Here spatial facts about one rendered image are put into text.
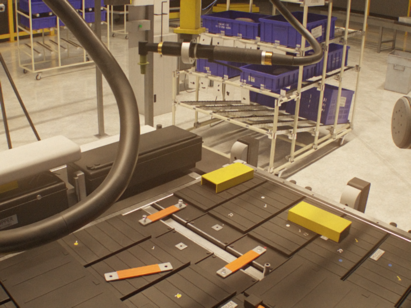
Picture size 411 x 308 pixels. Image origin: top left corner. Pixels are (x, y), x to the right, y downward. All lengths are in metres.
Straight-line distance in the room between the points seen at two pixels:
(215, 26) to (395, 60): 3.80
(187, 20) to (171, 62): 3.60
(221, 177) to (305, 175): 2.50
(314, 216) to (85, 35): 0.77
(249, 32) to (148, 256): 2.87
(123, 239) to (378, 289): 0.62
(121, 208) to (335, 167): 2.99
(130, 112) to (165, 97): 4.39
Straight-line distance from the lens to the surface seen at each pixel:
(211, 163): 1.80
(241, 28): 3.76
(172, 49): 1.42
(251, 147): 1.68
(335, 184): 3.74
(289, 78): 3.57
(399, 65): 7.10
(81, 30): 0.70
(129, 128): 0.62
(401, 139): 1.69
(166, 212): 1.22
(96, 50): 0.69
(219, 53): 1.38
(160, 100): 4.99
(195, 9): 1.38
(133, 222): 1.18
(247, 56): 1.36
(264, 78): 3.48
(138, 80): 4.99
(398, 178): 4.09
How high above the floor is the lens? 1.64
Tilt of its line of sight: 23 degrees down
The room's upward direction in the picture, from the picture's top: 2 degrees clockwise
